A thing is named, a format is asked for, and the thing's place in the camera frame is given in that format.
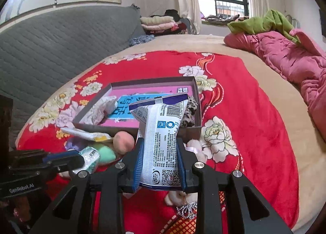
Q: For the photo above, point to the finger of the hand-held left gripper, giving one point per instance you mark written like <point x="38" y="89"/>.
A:
<point x="61" y="155"/>
<point x="68" y="165"/>

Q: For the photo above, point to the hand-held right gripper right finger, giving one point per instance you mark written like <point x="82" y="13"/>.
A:
<point x="182" y="166"/>

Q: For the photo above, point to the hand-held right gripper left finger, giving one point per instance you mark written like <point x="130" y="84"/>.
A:
<point x="137" y="165"/>

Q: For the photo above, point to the small green tissue pack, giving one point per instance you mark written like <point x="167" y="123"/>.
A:
<point x="89" y="157"/>

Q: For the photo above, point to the white and blue wipes packet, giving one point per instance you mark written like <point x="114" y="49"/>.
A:
<point x="160" y="142"/>

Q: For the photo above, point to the grey cardboard box tray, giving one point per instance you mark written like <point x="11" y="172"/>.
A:
<point x="122" y="95"/>

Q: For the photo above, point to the beige makeup sponge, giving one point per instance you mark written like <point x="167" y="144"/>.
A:
<point x="64" y="174"/>

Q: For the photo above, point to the purple scrunchie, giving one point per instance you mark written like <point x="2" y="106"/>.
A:
<point x="76" y="144"/>

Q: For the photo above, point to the pink plush doll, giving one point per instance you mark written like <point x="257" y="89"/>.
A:
<point x="197" y="151"/>

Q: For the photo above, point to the peach makeup sponge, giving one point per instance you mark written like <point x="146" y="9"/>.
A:
<point x="123" y="142"/>

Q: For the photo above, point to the green makeup sponge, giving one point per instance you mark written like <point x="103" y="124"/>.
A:
<point x="107" y="153"/>

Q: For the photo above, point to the yellow and white packet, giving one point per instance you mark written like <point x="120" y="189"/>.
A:
<point x="86" y="134"/>

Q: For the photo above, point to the leopard print scrunchie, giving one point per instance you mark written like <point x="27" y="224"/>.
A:
<point x="191" y="114"/>

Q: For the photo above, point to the white crumpled cloth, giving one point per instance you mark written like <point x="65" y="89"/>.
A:
<point x="100" y="110"/>

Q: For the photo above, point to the red floral blanket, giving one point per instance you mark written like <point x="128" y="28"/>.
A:
<point x="254" y="96"/>

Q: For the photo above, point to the grey quilted cover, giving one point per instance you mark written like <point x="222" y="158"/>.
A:
<point x="51" y="40"/>

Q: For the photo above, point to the blue knitted cloth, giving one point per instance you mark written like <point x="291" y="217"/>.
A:
<point x="141" y="40"/>

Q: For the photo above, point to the pink folded blanket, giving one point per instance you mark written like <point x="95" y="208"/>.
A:
<point x="159" y="28"/>

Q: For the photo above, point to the cream folded blanket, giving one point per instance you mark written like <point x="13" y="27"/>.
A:
<point x="158" y="20"/>

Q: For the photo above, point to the pink quilt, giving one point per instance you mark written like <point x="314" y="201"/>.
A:
<point x="280" y="53"/>

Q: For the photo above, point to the patterned windowsill blanket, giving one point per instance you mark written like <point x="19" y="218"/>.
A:
<point x="221" y="18"/>

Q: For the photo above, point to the black garment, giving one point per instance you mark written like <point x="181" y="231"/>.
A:
<point x="172" y="13"/>

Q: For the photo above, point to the green cloth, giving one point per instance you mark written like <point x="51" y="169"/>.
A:
<point x="254" y="23"/>

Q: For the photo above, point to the black television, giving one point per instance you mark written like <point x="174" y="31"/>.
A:
<point x="323" y="23"/>

